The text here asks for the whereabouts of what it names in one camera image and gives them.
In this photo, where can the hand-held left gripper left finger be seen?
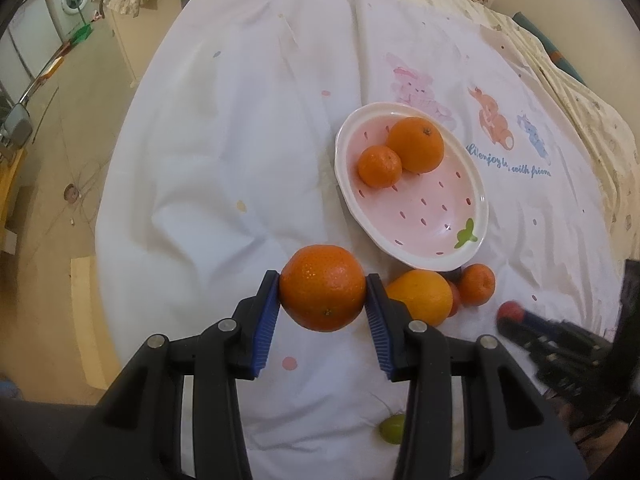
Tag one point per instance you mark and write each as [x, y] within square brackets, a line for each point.
[267, 310]

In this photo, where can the large yellowish orange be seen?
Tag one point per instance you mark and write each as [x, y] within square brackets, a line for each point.
[422, 295]

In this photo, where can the green plastic object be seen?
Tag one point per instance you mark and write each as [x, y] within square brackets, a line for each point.
[81, 35]

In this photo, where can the beige patterned quilt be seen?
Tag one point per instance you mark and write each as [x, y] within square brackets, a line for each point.
[590, 120]

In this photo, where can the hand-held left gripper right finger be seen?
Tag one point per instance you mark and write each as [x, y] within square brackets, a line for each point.
[377, 322]

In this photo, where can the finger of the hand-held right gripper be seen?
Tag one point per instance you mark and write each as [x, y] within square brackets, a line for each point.
[530, 332]

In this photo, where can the large deep orange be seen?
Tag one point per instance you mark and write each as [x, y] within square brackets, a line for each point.
[416, 144]

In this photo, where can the teal cushion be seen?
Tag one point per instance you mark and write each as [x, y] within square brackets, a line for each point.
[562, 57]

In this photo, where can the yellow wooden furniture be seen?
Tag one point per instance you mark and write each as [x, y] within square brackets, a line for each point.
[9, 195]

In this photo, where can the pink strawberry pattern plate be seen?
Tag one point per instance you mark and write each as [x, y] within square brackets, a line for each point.
[425, 220]

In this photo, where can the white printed blanket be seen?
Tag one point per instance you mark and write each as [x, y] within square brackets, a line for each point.
[240, 160]

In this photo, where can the green lime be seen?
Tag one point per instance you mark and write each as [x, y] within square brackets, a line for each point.
[391, 429]

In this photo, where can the small orange mandarin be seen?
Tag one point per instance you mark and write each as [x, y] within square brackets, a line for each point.
[477, 284]

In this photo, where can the medium orange mandarin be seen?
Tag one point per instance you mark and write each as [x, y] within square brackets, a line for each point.
[379, 166]
[322, 287]

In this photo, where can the chrome mirror with rod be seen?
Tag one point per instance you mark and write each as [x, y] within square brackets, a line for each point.
[17, 122]

